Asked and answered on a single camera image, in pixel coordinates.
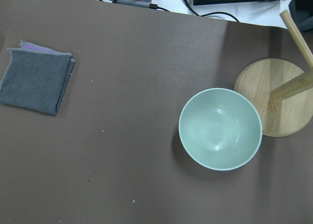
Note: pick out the grey folded cloth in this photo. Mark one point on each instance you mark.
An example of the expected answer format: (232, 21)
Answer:
(36, 78)

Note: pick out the mint green bowl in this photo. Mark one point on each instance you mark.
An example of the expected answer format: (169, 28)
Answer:
(220, 129)

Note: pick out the wooden mug tree stand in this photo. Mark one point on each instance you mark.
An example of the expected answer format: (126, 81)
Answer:
(281, 92)

